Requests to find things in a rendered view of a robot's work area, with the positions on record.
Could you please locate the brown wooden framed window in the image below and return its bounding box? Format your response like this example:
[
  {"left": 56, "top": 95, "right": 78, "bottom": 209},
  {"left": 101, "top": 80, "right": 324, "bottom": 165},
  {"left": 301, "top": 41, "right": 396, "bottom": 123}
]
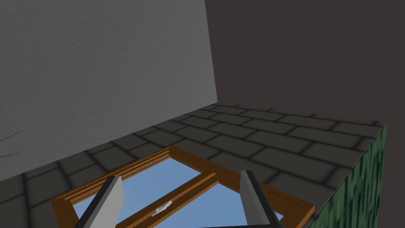
[{"left": 51, "top": 145, "right": 315, "bottom": 228}]

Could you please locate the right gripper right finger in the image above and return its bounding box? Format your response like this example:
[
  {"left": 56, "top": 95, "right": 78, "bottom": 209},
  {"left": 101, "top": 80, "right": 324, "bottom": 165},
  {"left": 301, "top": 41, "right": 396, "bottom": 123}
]
[{"left": 239, "top": 170, "right": 284, "bottom": 228}]

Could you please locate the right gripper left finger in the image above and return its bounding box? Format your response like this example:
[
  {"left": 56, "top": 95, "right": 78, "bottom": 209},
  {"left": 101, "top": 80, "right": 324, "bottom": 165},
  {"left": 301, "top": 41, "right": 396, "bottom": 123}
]
[{"left": 74, "top": 175, "right": 125, "bottom": 228}]

